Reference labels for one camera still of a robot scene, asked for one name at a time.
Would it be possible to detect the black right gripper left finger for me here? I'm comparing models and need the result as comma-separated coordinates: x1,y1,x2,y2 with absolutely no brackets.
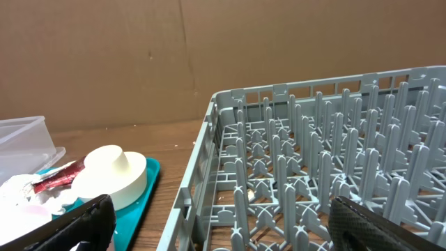
1,194,116,251

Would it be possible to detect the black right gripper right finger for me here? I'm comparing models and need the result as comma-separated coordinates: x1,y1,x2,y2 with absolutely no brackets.
328,196,445,251

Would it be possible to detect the red snack wrapper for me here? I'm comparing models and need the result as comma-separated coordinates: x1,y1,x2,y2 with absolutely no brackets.
32,157,86,194

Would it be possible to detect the large pink plate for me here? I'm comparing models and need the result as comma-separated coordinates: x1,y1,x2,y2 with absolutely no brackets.
1,205,52,245

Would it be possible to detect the grey dishwasher rack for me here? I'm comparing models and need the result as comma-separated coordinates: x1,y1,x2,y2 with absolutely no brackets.
157,66,445,250

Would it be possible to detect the teal serving tray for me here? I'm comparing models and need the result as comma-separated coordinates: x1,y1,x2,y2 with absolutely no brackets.
38,158,161,251

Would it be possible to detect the cream bowl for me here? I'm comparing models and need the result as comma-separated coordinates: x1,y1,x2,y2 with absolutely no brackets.
72,151,147,211

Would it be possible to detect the cream cup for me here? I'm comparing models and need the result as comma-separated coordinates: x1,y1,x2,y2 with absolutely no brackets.
84,145,129,173

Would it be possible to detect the crumpled white napkin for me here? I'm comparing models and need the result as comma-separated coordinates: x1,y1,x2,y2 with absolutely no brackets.
1,174,78,215

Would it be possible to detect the clear plastic bin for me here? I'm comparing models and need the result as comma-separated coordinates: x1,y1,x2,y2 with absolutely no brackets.
1,116,66,183

